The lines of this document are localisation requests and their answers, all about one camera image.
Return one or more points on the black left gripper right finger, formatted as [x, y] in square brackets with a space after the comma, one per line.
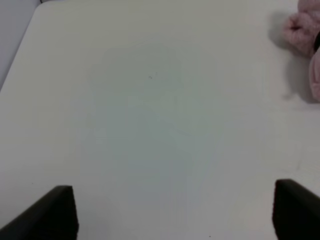
[296, 211]

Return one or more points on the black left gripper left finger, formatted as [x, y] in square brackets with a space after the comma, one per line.
[52, 217]

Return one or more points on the rolled pink towel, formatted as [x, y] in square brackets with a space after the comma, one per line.
[302, 31]

